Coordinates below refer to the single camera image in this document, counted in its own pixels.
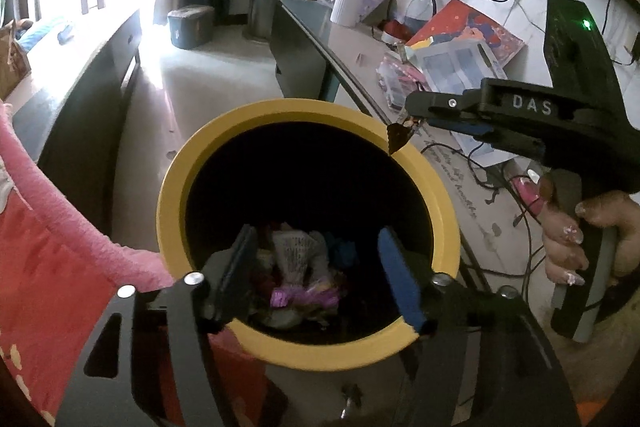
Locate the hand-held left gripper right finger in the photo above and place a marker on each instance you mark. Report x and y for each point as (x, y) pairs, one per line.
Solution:
(400, 277)

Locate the blue heart print sofa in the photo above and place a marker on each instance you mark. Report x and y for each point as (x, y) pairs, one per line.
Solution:
(40, 34)

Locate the glossy coffee table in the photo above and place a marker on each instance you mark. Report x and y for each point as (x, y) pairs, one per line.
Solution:
(75, 62)

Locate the white ribbed vase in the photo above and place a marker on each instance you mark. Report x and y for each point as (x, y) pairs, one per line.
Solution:
(347, 2)

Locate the white plastic bag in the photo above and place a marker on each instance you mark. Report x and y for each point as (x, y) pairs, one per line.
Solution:
(300, 252)

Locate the blue white printed sheet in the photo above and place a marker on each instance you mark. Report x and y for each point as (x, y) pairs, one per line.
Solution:
(450, 67)

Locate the red picture book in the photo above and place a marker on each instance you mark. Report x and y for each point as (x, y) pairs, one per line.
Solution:
(465, 24)

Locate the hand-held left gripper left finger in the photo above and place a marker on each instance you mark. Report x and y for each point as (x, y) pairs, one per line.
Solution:
(240, 267)

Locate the yellow round waste bin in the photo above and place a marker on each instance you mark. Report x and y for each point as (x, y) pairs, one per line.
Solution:
(175, 207)

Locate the blue storage box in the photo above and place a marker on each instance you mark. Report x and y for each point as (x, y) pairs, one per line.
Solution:
(190, 29)

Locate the pink patterned item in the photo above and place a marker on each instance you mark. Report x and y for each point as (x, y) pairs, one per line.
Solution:
(525, 194)

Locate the purple candy wrapper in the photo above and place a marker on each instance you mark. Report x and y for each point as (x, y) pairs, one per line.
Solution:
(282, 297)

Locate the red floral blanket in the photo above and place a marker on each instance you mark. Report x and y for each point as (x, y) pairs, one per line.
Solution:
(60, 307)

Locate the clear plastic organizer box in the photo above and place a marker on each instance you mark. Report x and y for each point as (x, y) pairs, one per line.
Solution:
(400, 79)

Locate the brown paper bag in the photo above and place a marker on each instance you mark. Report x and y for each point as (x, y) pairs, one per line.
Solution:
(15, 62)

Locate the glass top media cabinet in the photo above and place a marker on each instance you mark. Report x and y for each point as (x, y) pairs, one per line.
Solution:
(320, 42)

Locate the small brown wrapper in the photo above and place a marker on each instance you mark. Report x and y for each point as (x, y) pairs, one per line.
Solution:
(397, 139)

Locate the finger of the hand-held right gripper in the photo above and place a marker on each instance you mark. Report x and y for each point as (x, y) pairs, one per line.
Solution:
(440, 103)
(465, 127)

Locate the small dark gadget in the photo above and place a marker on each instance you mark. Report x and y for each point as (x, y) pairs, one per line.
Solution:
(65, 34)

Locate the person's right hand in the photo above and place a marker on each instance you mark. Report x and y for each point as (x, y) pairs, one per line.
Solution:
(562, 247)

